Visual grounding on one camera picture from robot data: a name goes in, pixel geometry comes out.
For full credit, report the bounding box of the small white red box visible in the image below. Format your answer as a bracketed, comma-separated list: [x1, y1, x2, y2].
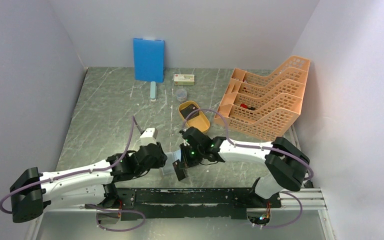
[173, 74, 195, 86]

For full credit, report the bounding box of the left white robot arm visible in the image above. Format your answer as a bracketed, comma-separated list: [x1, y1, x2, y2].
[0, 142, 167, 223]

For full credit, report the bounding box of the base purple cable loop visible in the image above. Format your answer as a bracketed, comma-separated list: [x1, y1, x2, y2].
[95, 207, 147, 232]

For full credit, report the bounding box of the blue board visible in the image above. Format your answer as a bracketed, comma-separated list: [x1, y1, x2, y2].
[133, 38, 165, 83]

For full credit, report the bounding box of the yellow oval tray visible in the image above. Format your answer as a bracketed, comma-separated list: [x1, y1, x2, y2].
[178, 100, 210, 134]

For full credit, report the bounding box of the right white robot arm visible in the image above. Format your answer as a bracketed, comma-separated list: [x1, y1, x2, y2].
[180, 127, 310, 207]

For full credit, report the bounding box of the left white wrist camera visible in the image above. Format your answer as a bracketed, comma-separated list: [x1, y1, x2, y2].
[139, 127, 158, 146]

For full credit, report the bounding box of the small clear round container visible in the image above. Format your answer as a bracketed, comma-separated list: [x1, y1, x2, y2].
[175, 89, 188, 103]

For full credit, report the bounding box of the orange plastic file organizer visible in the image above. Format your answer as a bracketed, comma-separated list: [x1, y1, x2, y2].
[214, 55, 311, 141]

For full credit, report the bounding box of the beige card holder wallet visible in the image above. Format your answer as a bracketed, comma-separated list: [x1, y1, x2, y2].
[159, 149, 181, 178]

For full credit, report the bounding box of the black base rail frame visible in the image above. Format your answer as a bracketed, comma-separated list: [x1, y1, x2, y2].
[97, 187, 282, 221]

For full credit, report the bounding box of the red black item in organizer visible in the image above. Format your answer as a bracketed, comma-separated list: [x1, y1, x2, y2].
[240, 103, 256, 111]

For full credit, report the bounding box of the light blue eraser bar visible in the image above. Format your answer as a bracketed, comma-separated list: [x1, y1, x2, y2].
[149, 81, 157, 102]

